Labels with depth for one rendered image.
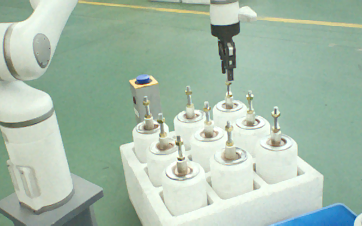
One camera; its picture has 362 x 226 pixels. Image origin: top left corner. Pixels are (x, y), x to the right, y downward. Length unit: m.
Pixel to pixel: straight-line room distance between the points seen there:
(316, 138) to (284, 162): 0.57
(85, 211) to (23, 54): 0.33
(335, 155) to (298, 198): 0.46
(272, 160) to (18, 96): 0.56
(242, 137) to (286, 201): 0.19
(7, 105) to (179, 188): 0.38
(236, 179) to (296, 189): 0.15
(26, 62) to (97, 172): 0.83
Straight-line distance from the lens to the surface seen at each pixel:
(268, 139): 1.05
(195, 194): 0.94
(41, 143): 0.77
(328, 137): 1.58
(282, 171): 1.03
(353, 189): 1.34
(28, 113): 0.74
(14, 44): 0.70
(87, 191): 0.86
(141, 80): 1.26
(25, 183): 0.81
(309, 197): 1.07
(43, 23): 0.75
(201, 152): 1.06
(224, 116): 1.18
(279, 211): 1.04
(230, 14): 1.10
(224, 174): 0.96
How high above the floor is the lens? 0.77
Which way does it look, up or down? 26 degrees down
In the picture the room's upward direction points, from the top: 6 degrees counter-clockwise
